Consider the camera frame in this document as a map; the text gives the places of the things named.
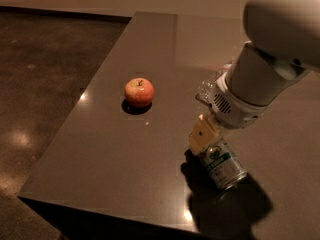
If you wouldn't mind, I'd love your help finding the red apple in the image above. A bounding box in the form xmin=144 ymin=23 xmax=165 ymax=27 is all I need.
xmin=124 ymin=78 xmax=154 ymax=108

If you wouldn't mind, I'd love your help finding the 7up soda can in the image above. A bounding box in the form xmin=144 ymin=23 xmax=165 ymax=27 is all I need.
xmin=199 ymin=139 xmax=247 ymax=190

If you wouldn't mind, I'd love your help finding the clear plastic water bottle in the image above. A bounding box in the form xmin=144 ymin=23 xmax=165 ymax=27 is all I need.
xmin=195 ymin=62 xmax=232 ymax=106

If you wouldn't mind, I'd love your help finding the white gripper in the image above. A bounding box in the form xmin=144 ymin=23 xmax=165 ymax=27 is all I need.
xmin=188 ymin=71 xmax=267 ymax=155

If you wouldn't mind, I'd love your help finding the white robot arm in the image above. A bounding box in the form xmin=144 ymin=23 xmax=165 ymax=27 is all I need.
xmin=189 ymin=0 xmax=320 ymax=155

